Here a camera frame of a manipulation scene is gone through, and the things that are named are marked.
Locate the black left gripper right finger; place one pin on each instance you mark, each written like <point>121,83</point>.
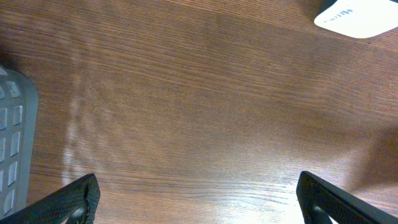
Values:
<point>323,202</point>

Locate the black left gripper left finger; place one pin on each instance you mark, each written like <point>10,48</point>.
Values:
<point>74,203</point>

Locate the white barcode scanner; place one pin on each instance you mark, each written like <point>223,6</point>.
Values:
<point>358,19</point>

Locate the grey plastic mesh basket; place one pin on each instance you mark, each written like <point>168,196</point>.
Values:
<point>19,103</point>

